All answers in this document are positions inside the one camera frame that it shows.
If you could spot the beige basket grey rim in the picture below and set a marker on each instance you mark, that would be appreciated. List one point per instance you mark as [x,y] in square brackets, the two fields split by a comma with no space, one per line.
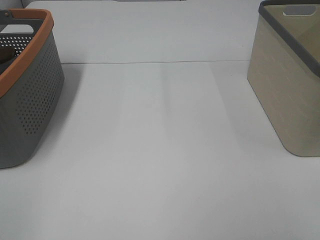
[284,71]

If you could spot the brown towel in basket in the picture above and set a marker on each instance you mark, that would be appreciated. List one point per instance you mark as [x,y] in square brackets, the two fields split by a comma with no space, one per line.
[7,55]

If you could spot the grey perforated basket orange rim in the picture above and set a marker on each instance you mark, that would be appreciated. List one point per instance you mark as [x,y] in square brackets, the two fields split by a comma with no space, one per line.
[30,87]

